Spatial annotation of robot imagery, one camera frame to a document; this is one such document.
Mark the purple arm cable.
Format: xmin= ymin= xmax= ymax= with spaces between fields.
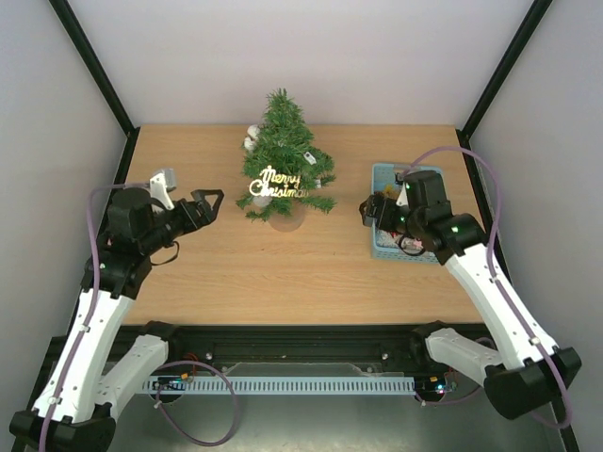
xmin=37 ymin=182 xmax=241 ymax=452
xmin=407 ymin=146 xmax=574 ymax=429

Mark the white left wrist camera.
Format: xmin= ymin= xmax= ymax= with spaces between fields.
xmin=149 ymin=168 xmax=177 ymax=210

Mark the fairy light wire string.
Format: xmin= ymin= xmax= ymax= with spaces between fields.
xmin=249 ymin=117 xmax=331 ymax=208

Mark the white pompom ornament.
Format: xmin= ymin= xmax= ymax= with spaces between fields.
xmin=243 ymin=124 xmax=260 ymax=153

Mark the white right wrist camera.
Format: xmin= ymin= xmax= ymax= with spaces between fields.
xmin=395 ymin=172 xmax=408 ymax=207

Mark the small green christmas tree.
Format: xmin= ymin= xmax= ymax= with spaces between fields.
xmin=236 ymin=89 xmax=336 ymax=222

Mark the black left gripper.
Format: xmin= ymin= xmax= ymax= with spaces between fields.
xmin=140 ymin=188 xmax=224 ymax=253

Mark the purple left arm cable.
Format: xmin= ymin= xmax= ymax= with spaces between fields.
xmin=37 ymin=182 xmax=241 ymax=452

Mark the gold glitter merry ornament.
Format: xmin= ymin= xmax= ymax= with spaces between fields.
xmin=249 ymin=166 xmax=308 ymax=198

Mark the white snowflake ornament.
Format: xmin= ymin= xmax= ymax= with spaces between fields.
xmin=375 ymin=233 xmax=398 ymax=249

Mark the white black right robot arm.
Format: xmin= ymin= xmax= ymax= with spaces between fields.
xmin=359 ymin=170 xmax=582 ymax=420

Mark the wooden tree base disc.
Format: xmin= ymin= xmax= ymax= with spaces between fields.
xmin=269 ymin=216 xmax=303 ymax=233

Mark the silver glitter ball ornament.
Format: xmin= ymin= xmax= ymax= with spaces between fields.
xmin=253 ymin=196 xmax=271 ymax=208

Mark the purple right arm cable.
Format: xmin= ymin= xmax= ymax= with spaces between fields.
xmin=407 ymin=146 xmax=574 ymax=429

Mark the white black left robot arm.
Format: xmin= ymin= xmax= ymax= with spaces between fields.
xmin=9 ymin=185 xmax=224 ymax=451

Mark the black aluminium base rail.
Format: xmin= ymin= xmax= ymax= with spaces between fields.
xmin=46 ymin=323 xmax=547 ymax=373

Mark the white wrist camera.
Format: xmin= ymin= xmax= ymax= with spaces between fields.
xmin=149 ymin=168 xmax=177 ymax=210
xmin=395 ymin=172 xmax=408 ymax=207

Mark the light blue cable duct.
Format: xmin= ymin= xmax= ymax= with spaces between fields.
xmin=138 ymin=376 xmax=416 ymax=396

